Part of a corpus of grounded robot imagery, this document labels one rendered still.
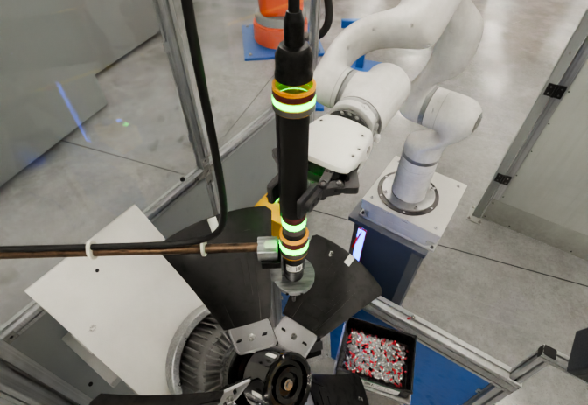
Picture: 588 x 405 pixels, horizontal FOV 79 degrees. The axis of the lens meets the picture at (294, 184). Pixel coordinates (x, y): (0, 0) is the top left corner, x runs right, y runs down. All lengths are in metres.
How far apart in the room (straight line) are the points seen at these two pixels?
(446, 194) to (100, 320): 1.14
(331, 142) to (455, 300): 1.99
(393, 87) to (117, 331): 0.74
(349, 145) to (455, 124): 0.63
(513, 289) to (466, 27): 1.90
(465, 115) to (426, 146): 0.15
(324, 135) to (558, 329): 2.24
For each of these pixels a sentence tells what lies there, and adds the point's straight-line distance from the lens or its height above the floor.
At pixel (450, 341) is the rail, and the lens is 1.30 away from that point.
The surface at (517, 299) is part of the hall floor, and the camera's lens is 2.58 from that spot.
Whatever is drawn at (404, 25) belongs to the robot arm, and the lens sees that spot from 0.66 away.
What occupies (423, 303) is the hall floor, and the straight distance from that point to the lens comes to 2.34.
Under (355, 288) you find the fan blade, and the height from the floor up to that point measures 1.17.
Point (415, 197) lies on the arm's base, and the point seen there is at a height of 1.06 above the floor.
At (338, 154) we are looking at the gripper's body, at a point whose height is 1.67.
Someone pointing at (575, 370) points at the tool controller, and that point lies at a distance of 1.15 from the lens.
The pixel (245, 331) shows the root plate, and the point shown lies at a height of 1.26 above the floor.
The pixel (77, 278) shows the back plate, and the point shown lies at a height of 1.33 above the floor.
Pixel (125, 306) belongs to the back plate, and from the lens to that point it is 0.91.
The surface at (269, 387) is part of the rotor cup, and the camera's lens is 0.76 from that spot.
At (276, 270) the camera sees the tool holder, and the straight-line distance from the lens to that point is 0.58.
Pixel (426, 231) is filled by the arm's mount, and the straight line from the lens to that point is 1.29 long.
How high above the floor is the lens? 1.99
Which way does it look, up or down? 46 degrees down
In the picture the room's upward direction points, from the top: straight up
